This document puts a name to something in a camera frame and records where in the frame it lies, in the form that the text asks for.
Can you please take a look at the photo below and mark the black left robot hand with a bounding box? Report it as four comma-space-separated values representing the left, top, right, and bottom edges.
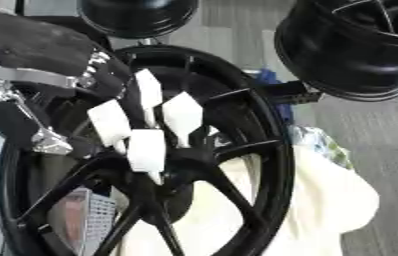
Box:
0, 7, 133, 156

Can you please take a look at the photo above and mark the small black wheel rim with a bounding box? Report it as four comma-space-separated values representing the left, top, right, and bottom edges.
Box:
74, 0, 203, 40

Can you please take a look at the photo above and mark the white pin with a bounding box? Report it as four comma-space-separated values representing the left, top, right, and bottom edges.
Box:
125, 128, 170, 186
132, 68, 166, 130
85, 98, 135, 155
160, 91, 206, 150

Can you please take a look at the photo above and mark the black spoked wheel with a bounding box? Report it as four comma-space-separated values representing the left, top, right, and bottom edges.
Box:
0, 44, 299, 256

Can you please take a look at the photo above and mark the large black wheel rim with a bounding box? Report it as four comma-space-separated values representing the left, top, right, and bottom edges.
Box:
272, 0, 398, 103

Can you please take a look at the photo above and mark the silver perforated metal box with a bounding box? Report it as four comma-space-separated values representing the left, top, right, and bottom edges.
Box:
46, 186, 121, 256

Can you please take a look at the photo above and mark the blue object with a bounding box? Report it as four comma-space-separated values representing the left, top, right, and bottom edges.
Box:
256, 67, 297, 125

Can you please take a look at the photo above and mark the patterned green white fabric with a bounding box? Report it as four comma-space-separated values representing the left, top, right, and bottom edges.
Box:
288, 124, 357, 172

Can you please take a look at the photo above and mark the cream cloth bag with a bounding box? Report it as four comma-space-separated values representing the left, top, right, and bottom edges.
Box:
113, 125, 383, 256

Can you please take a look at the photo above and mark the black bracket stand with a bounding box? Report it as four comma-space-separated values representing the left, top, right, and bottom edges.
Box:
253, 79, 325, 105

